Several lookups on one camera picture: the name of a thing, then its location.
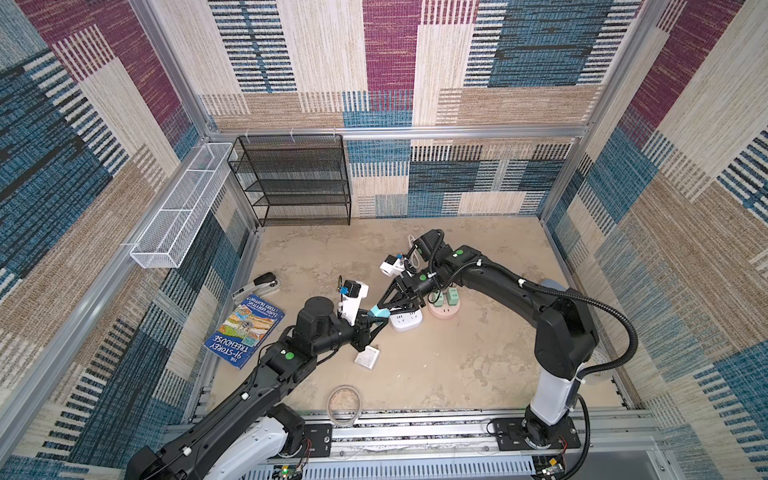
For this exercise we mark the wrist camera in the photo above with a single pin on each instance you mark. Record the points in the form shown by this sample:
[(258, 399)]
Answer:
[(393, 266), (352, 293)]

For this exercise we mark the green charger plug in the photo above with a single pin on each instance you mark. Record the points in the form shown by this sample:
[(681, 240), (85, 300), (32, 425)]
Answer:
[(437, 299), (452, 296)]

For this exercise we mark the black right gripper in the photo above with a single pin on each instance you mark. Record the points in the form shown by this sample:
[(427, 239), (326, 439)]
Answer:
[(408, 287)]

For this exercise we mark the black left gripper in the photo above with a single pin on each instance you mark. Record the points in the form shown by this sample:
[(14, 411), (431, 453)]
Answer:
[(362, 335)]

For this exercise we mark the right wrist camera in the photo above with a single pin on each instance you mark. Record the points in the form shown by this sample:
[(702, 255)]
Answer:
[(393, 266)]

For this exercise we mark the blue illustrated book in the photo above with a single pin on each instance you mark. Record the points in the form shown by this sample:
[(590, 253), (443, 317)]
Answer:
[(240, 335)]

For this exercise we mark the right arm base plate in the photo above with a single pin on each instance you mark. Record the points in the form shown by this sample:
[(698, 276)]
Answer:
[(523, 434)]

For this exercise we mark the black grey stapler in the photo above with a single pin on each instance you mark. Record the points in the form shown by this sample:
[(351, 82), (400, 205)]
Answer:
[(261, 286)]

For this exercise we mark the white charger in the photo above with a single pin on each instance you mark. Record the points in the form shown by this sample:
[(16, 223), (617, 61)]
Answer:
[(368, 357)]

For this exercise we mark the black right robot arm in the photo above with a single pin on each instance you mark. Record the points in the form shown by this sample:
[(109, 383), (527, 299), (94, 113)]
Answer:
[(566, 335)]

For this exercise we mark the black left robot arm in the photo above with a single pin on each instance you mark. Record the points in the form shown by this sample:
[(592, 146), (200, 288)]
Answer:
[(252, 424)]

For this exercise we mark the black wire shelf rack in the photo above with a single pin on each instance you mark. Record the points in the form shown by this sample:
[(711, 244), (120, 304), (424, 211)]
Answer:
[(292, 180)]

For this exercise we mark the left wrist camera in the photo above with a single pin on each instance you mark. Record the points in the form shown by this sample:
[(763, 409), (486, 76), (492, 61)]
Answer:
[(352, 293)]

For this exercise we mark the white square power strip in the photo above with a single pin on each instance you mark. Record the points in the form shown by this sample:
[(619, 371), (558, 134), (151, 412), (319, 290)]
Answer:
[(402, 322)]

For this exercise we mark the pink round power strip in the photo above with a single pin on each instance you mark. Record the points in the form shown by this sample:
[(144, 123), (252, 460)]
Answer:
[(445, 312)]

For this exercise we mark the blue grey glasses case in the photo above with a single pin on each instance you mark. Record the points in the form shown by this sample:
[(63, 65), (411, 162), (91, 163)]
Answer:
[(552, 284)]

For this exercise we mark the white wire mesh basket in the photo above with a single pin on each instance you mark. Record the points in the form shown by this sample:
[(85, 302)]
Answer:
[(165, 242)]

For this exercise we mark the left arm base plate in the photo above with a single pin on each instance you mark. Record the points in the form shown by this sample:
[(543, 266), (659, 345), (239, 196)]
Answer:
[(309, 441)]

